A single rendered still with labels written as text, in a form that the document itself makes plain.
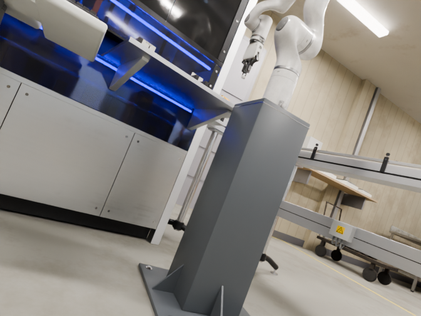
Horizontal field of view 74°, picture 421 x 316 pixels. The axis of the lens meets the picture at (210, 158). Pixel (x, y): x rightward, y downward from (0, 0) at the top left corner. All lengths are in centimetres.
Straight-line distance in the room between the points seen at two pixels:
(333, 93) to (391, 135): 179
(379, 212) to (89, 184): 601
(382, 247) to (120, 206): 141
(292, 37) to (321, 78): 413
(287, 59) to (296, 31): 12
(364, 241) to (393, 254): 15
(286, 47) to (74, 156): 111
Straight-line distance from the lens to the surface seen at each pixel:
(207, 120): 157
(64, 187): 155
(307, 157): 208
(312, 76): 528
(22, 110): 150
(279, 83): 125
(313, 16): 146
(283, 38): 133
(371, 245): 178
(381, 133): 655
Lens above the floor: 49
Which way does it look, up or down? 4 degrees up
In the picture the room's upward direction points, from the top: 22 degrees clockwise
